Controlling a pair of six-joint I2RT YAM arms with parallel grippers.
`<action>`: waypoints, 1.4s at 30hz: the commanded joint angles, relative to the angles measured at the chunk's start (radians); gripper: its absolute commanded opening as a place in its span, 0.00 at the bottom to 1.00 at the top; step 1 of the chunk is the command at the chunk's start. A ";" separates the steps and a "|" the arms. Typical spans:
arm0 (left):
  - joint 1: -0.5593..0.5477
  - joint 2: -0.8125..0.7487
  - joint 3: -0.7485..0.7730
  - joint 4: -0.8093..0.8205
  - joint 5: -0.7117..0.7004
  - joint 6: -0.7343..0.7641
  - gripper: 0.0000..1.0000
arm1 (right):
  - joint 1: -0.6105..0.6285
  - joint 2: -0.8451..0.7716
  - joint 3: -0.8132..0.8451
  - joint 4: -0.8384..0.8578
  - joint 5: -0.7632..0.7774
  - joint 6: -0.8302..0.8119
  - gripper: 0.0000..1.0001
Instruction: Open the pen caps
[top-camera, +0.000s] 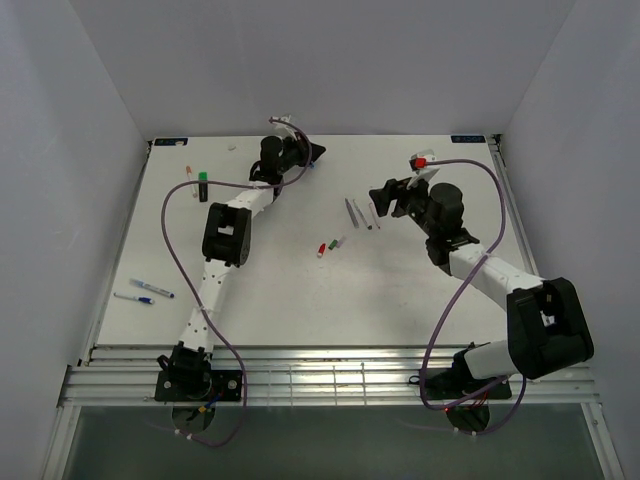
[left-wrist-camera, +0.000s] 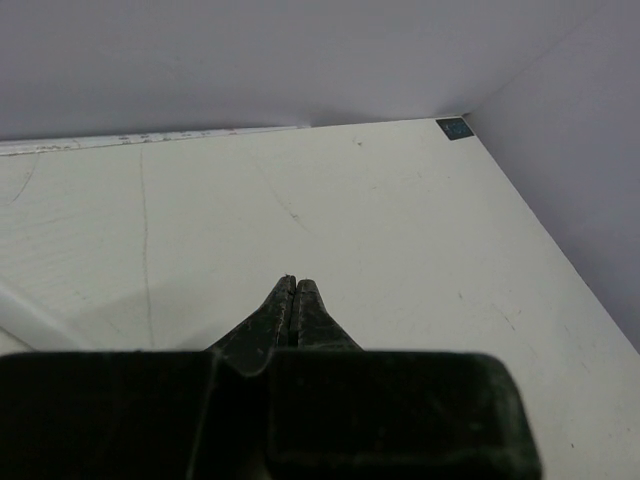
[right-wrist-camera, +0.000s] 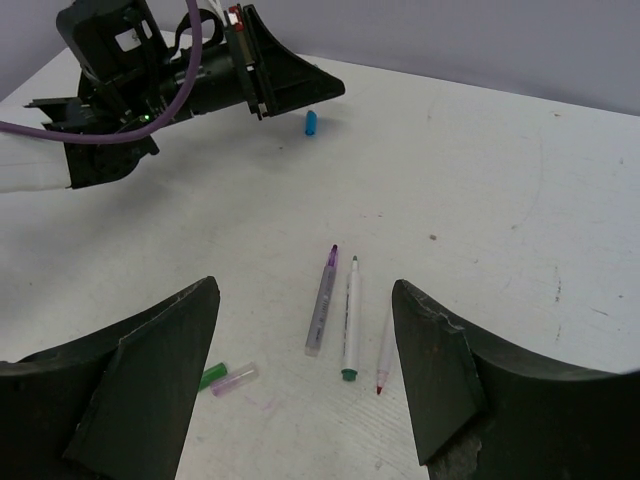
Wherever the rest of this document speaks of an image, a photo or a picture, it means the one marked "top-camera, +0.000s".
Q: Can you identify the orange capped white marker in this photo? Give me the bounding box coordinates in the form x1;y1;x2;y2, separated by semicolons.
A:
185;165;199;199

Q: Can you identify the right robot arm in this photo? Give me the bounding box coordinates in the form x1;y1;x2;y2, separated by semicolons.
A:
369;178;594;399

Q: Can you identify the blue label sticker left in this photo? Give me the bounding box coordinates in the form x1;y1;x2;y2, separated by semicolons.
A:
153;137;189;147

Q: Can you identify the blue ballpoint pen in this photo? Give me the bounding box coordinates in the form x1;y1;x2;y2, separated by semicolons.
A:
113;292;155;305
130;278;175;299

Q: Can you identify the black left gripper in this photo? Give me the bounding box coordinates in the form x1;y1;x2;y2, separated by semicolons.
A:
276;133;324;176

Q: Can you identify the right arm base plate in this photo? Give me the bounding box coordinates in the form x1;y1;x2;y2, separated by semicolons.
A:
407;368;512;400

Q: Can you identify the blue ballpoint pen upper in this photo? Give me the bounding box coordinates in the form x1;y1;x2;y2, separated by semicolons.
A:
130;278;175;299

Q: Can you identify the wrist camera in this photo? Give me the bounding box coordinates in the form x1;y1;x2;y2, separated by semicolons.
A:
407;149;439;189
269;115;296;137

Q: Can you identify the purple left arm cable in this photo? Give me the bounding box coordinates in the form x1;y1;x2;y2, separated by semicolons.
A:
159;117;314;448

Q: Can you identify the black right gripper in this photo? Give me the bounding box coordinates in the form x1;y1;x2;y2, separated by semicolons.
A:
370;172;439;238

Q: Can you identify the aluminium rail frame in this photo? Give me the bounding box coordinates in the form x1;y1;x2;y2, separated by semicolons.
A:
43;135;624;479

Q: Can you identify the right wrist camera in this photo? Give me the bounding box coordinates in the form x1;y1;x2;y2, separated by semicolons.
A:
407;149;439;189

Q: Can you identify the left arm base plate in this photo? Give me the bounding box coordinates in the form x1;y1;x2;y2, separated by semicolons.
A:
153;370;243;403

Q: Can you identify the blue ballpoint pen lower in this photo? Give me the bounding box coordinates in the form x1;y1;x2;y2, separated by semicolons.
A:
113;292;155;305

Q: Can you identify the blue label sticker right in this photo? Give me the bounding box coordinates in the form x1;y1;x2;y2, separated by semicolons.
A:
450;135;486;144

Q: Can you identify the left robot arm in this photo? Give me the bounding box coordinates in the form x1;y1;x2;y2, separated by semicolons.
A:
160;134;326;400

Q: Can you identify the red capped white marker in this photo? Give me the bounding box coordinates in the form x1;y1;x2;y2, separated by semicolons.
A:
369;202;381;230

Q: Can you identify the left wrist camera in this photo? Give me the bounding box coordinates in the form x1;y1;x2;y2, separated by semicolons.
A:
269;115;296;137

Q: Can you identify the green black highlighter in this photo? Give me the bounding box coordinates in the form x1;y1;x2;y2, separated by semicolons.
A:
198;171;209;203

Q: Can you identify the purple highlighter pen body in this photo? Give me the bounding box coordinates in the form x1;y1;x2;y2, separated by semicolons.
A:
344;198;360;229

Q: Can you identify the blue label sticker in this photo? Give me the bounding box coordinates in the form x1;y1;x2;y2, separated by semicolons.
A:
450;135;486;144
153;137;189;147

